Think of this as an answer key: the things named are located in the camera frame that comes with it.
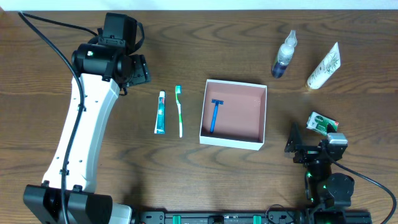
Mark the green white toothbrush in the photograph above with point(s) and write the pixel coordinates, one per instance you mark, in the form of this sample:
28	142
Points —
178	91

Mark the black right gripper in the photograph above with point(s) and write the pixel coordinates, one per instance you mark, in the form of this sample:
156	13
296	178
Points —
310	150

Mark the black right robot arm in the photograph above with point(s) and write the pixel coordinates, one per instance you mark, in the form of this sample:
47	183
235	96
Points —
330	193

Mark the black mounting rail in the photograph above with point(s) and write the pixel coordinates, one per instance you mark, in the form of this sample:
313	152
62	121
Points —
270	216

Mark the blue disposable razor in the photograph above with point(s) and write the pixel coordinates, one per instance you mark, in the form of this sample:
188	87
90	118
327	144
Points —
215	113

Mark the white bamboo print lotion tube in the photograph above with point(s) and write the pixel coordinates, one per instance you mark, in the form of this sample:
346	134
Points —
327	67

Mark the green white toothpaste tube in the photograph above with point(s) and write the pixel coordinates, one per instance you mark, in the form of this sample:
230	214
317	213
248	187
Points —
160	119

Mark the green white Dettol soap pack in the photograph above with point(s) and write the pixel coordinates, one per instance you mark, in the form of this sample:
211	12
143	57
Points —
318	123

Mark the clear pump bottle blue liquid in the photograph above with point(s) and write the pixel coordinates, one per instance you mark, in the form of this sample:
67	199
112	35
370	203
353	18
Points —
284	55

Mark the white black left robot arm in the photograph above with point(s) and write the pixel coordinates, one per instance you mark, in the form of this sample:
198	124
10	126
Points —
67	192

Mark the pink open cardboard box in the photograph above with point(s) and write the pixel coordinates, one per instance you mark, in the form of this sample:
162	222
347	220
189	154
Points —
241	119

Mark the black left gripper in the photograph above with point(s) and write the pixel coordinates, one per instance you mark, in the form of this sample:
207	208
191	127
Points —
140	72

